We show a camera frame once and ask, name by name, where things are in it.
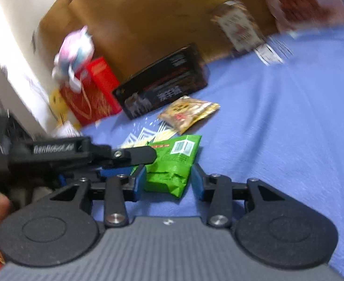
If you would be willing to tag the yellow brown snack packet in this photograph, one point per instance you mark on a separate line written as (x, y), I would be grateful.
(186, 111)

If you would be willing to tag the white enamel mug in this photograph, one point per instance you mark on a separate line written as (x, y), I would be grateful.
(66, 130)

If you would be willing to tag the yellow duck plush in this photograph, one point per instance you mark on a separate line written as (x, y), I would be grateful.
(61, 110)

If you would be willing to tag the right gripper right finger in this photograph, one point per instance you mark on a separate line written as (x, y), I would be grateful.
(267, 224)

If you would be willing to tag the black snack box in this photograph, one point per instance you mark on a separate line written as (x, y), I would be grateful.
(180, 73)

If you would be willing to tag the pink twisted snack bag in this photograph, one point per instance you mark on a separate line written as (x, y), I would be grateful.
(306, 14)

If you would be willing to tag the blue printed tablecloth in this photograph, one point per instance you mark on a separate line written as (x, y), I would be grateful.
(283, 124)

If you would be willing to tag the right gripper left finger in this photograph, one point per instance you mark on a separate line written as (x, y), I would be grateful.
(66, 224)

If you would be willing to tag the pink blue plush toy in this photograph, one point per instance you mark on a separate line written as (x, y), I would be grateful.
(74, 54)

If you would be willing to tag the red gift bag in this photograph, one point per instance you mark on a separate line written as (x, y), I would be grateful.
(95, 101)

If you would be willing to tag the large wooden board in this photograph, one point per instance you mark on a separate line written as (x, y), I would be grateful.
(131, 34)

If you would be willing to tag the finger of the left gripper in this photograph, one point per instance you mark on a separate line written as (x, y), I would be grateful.
(116, 171)
(134, 156)

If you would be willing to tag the green snack packet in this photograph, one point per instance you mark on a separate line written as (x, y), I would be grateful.
(171, 170)

